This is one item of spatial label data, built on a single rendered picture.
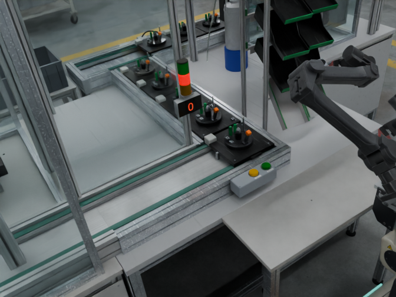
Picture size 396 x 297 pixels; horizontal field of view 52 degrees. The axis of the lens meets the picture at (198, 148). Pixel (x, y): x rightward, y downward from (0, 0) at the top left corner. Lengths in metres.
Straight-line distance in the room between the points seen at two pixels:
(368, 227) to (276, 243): 1.38
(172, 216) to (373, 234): 1.61
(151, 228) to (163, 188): 0.24
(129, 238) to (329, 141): 1.12
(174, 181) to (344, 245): 1.36
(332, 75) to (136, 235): 0.94
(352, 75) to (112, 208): 1.09
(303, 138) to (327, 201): 0.46
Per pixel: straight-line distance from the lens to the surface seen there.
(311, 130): 2.25
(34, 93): 1.17
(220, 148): 1.94
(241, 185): 1.75
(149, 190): 1.85
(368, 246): 2.87
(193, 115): 2.18
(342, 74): 1.54
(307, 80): 1.34
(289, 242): 1.68
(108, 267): 1.68
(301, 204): 1.83
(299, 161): 2.04
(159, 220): 1.68
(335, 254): 2.78
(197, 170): 1.91
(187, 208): 1.72
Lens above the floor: 2.16
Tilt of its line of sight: 38 degrees down
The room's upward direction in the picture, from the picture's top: 6 degrees counter-clockwise
